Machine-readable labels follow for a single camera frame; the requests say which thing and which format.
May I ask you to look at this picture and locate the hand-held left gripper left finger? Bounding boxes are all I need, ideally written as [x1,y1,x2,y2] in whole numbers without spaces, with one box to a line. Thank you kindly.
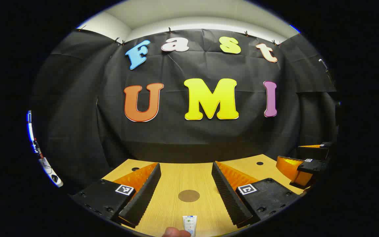
[71,162,162,228]

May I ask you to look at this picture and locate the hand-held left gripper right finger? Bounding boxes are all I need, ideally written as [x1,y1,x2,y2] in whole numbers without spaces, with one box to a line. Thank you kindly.
[211,161,301,228]

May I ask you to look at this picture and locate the brown round coaster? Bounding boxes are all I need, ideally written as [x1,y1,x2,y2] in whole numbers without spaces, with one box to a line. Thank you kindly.
[178,190,200,202]

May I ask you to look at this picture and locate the white toothpaste tube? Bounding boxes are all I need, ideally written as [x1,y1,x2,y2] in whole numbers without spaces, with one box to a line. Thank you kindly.
[182,215,198,237]

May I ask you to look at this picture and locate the wooden desktop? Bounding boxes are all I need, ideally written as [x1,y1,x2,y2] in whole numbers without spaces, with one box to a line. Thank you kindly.
[101,154,305,237]

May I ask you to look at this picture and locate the black backdrop cloth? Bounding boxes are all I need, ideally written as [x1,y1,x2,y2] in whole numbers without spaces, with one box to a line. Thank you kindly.
[30,28,340,198]

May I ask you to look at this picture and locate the white and blue device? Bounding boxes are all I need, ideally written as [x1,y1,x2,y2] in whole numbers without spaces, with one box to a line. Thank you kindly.
[27,110,64,188]

